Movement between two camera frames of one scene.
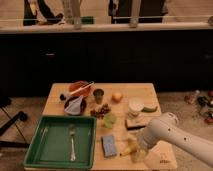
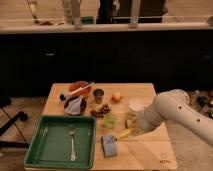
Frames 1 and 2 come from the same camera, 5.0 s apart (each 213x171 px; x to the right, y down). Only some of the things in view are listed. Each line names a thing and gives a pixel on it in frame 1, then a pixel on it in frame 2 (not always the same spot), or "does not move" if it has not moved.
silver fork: (73, 155) does not move
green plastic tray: (50, 146) does not move
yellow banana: (133, 148) to (125, 133)
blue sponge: (108, 145) does not move
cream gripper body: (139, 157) to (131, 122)
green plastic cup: (109, 120) does not move
